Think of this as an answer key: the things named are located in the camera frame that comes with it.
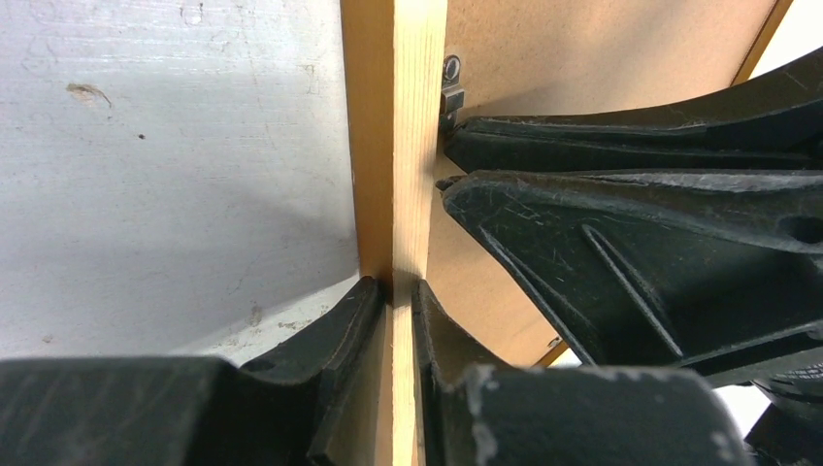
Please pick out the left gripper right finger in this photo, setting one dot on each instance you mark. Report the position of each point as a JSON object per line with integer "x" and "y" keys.
{"x": 479, "y": 410}

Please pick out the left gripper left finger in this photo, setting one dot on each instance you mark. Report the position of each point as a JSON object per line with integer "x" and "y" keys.
{"x": 307, "y": 401}

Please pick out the brown backing board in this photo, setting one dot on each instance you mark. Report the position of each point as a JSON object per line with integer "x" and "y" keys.
{"x": 566, "y": 58}

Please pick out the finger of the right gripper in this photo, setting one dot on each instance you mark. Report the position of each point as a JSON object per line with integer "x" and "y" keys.
{"x": 772, "y": 122}
{"x": 716, "y": 271}

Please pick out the wooden picture frame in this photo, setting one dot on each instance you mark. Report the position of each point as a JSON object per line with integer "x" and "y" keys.
{"x": 394, "y": 52}

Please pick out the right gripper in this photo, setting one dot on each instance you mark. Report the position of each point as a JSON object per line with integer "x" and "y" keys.
{"x": 789, "y": 432}

